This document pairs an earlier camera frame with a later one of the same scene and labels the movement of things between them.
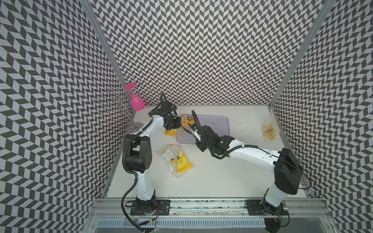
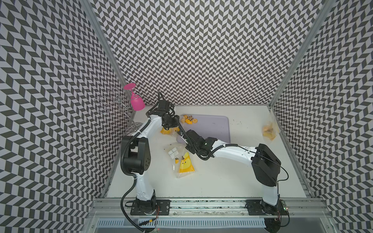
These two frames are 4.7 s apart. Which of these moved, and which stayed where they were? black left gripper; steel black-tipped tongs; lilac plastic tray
Moved: steel black-tipped tongs
Stayed: black left gripper; lilac plastic tray
